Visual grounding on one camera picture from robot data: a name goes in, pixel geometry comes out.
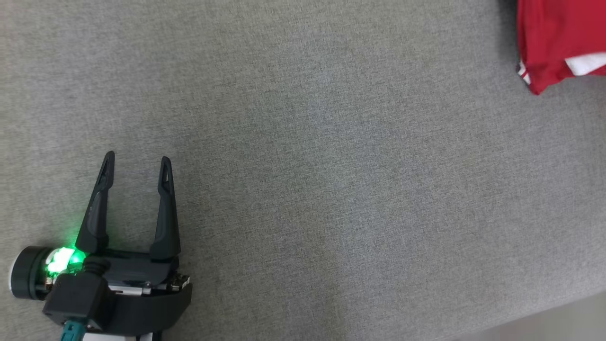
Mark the red Bulls jersey white hem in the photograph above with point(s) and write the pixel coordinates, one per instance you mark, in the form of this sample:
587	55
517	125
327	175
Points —
544	38

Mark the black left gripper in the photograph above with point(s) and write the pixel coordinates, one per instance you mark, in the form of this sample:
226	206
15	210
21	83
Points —
137	270

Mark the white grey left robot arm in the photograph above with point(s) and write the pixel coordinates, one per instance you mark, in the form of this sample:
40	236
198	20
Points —
118	337

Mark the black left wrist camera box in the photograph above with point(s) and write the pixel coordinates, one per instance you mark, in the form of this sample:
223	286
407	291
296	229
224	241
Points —
75	298

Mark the grey fabric sofa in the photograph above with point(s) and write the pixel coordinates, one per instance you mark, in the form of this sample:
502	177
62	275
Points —
331	189

